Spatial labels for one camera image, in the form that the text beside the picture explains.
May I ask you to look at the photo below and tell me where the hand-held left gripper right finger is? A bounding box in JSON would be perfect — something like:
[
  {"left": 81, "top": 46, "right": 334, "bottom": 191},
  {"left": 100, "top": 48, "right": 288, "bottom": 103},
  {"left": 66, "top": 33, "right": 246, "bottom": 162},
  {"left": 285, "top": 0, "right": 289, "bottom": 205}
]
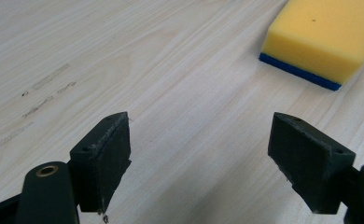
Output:
[{"left": 267, "top": 112, "right": 357, "bottom": 216}]

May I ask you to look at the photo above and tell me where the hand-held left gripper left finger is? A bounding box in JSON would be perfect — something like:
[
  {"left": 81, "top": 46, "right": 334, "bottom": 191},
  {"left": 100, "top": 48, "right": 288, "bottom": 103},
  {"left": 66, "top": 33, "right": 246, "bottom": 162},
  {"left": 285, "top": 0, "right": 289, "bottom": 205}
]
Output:
[{"left": 69, "top": 111, "right": 133, "bottom": 215}]

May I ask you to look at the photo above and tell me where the yellow sponge with blue base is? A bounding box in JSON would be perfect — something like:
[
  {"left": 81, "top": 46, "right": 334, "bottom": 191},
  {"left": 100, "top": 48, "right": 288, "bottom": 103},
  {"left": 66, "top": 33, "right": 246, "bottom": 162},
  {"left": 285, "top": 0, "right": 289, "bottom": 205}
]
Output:
[{"left": 258, "top": 0, "right": 364, "bottom": 92}]

